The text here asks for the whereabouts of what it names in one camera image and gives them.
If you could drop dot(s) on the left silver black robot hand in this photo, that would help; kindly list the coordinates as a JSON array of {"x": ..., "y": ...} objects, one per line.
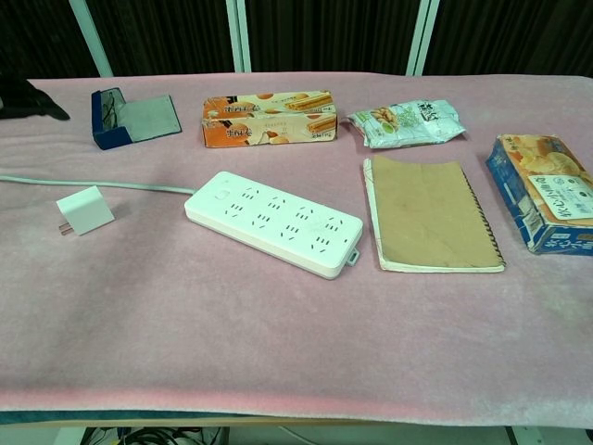
[{"x": 23, "y": 99}]

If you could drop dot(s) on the white plug adapter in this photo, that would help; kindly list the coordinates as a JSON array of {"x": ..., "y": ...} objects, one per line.
[{"x": 88, "y": 211}]

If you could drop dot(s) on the white power strip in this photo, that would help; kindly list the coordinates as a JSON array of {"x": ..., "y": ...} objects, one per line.
[{"x": 278, "y": 222}]

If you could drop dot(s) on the open blue grey case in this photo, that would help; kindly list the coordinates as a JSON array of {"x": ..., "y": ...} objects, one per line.
[{"x": 139, "y": 118}]

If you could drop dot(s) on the orange egg roll box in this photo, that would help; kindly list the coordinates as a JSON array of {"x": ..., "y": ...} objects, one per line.
[{"x": 278, "y": 118}]

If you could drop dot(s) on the pink tablecloth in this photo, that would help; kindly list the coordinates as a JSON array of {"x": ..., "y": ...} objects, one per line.
[{"x": 185, "y": 324}]

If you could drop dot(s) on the dark pleated curtain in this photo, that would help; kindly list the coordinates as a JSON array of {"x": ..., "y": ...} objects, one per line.
[{"x": 324, "y": 32}]

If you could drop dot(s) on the green white snack bag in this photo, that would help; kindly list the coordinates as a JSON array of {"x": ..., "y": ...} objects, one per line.
[{"x": 407, "y": 123}]

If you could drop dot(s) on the brown spiral notebook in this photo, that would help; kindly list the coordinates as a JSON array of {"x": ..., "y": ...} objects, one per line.
[{"x": 426, "y": 213}]

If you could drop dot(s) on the blue potato chip box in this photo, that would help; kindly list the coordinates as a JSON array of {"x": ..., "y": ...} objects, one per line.
[{"x": 533, "y": 185}]

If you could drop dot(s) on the slanted white frame post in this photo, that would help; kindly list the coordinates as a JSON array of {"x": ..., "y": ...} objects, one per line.
[{"x": 92, "y": 41}]

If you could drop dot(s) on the upright white frame post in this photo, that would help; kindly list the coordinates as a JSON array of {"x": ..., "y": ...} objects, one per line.
[{"x": 238, "y": 32}]

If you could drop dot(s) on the wide white frame post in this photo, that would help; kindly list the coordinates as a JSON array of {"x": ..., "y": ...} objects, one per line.
[{"x": 422, "y": 32}]

